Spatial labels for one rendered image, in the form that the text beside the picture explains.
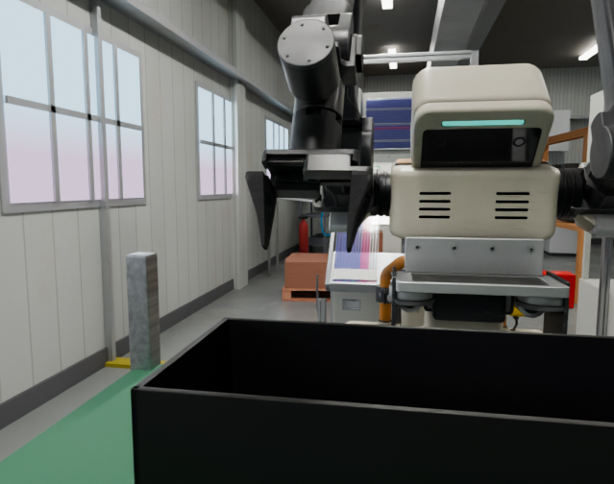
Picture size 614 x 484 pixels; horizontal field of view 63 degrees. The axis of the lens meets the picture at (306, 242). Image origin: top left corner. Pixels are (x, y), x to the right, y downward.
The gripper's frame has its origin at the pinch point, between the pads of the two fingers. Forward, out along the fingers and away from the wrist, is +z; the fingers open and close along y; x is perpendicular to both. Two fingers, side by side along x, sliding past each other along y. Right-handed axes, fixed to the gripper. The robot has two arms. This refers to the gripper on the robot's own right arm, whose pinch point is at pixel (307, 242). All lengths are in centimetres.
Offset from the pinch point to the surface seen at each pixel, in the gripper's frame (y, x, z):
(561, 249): 289, 794, -289
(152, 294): -21.4, 10.6, 3.9
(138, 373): -22.5, 13.2, 13.6
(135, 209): -177, 262, -117
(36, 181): -178, 162, -89
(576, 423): 18.6, -18.1, 16.4
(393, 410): 9.1, -18.0, 16.5
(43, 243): -179, 182, -61
